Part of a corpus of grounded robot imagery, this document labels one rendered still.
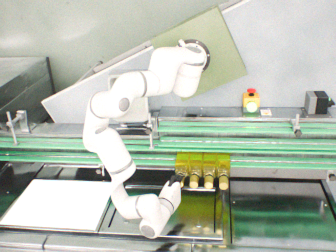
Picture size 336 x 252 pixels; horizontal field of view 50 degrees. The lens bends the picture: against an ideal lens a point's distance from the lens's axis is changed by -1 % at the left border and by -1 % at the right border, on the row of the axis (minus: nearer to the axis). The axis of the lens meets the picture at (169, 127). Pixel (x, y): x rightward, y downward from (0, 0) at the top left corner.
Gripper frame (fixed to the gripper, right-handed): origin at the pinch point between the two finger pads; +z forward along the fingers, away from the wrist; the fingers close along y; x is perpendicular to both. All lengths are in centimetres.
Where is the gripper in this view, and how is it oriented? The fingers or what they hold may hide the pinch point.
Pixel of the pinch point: (178, 182)
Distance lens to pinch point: 144.1
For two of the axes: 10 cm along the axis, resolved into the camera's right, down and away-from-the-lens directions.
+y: -0.4, -8.9, -4.5
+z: 3.7, -4.3, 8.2
